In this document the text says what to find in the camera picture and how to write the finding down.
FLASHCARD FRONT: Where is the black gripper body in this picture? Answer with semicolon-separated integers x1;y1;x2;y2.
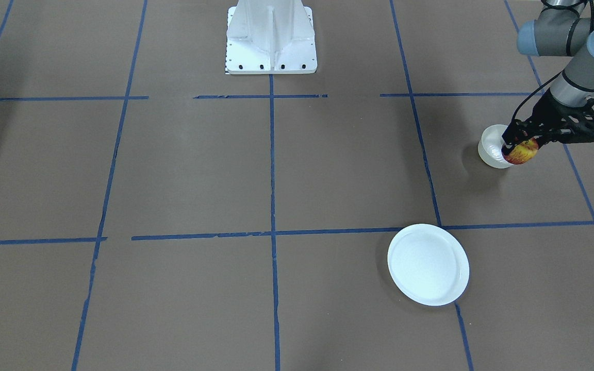
523;91;592;136

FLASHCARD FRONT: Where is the red yellow apple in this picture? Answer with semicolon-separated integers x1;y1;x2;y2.
502;138;540;165

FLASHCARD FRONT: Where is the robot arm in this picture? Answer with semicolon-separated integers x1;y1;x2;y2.
502;1;594;159

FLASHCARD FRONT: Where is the white bowl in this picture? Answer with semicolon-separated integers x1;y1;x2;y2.
477;124;513;169

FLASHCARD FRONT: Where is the white plate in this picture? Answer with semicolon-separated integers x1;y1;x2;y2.
387;224;471;306

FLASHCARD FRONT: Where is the brown paper table cover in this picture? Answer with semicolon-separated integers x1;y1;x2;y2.
0;1;594;370

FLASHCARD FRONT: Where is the white pedestal column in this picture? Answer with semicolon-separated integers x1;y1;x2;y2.
225;1;318;75

